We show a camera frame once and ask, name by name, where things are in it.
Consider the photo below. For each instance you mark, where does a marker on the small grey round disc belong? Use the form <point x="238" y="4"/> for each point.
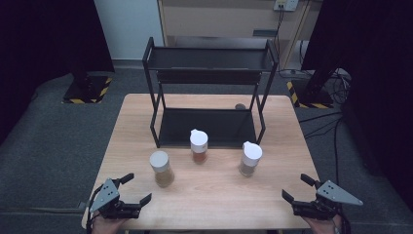
<point x="240" y="106"/>

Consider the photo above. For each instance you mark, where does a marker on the beige wooden cabinet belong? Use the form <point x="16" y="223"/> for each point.
<point x="211" y="19"/>

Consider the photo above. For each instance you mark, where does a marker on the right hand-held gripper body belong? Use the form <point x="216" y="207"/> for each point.
<point x="328" y="195"/>

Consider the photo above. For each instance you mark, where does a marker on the person's left hand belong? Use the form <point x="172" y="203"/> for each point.
<point x="105" y="226"/>

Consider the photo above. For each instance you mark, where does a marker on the spice jar with orange powder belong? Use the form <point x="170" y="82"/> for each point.
<point x="198" y="139"/>

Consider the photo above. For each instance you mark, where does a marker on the white wall power outlet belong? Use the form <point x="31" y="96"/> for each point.
<point x="286" y="4"/>

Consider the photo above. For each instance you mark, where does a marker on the striped black stand base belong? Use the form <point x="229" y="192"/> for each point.
<point x="84" y="92"/>
<point x="311" y="97"/>

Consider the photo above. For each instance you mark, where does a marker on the black metal two-tier rack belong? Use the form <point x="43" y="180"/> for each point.
<point x="211" y="126"/>

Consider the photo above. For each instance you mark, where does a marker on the spice jar with grey powder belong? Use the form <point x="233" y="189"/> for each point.
<point x="251" y="154"/>

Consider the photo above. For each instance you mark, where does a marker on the person's right hand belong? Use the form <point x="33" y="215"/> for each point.
<point x="323" y="226"/>

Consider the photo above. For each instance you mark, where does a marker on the dark curtain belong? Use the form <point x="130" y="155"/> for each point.
<point x="383" y="65"/>
<point x="39" y="39"/>

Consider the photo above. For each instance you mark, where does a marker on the spice jar with tan powder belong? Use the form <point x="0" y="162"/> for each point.
<point x="159" y="161"/>

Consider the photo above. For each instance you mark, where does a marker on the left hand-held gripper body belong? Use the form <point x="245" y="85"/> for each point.
<point x="105" y="196"/>

